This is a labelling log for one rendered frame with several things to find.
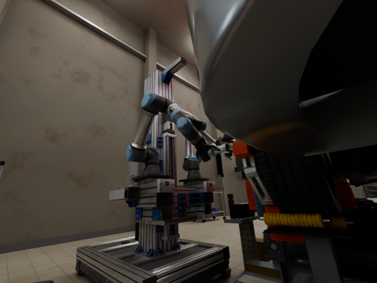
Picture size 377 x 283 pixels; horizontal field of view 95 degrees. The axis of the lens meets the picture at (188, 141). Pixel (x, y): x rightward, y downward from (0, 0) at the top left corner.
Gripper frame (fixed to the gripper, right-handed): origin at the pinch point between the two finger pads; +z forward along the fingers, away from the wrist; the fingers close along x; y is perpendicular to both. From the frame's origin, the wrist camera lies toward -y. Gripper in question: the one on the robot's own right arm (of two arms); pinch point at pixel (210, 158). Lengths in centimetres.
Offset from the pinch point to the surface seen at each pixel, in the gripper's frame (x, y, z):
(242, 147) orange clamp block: -18.2, -16.1, -16.7
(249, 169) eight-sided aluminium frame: -16.0, -21.8, -5.4
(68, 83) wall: 219, 375, -6
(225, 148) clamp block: -10.5, 1.1, 0.8
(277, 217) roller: -14.8, -42.5, 11.6
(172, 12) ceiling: -87, 627, 73
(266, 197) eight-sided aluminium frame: -15.4, -32.0, 11.8
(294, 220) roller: -21, -47, 10
